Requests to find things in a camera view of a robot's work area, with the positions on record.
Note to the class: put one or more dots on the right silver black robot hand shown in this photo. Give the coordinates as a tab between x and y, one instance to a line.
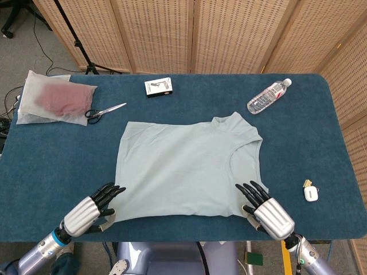
273	219

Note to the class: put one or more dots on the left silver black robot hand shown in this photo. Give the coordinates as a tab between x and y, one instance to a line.
81	216

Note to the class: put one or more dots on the light green t-shirt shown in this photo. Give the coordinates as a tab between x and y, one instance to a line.
177	169

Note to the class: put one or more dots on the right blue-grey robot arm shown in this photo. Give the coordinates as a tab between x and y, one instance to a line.
312	257

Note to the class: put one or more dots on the white shoe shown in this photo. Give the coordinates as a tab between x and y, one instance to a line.
68	248

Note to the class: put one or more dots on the white earbuds case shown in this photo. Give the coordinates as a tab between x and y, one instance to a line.
309	194

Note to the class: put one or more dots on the green block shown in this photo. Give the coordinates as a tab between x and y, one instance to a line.
255	259

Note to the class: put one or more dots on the small gold tag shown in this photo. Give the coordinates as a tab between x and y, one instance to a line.
308	182

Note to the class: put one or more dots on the teal trouser leg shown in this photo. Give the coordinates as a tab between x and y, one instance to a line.
66	265

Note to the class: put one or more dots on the white metal table leg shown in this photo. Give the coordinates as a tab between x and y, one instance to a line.
250	269

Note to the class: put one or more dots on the blue-grey robot torso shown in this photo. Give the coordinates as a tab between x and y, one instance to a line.
172	260

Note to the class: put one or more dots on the translucent bag with pink garment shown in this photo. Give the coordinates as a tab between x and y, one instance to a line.
66	97

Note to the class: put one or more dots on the clear plastic water bottle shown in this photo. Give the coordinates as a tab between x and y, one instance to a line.
266	97

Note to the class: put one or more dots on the flat white nonwoven bag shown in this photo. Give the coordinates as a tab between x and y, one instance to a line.
28	86

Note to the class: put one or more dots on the blue felt table cover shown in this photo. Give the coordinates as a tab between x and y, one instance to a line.
200	94

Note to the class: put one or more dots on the small white and black box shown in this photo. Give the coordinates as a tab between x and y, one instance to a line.
157	87

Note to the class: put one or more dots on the black tripod stand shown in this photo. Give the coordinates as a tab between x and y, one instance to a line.
77	43

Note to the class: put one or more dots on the black office chair base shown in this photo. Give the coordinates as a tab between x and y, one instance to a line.
8	33

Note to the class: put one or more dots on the white robot bracket plate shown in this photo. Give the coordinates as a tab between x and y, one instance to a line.
120	267

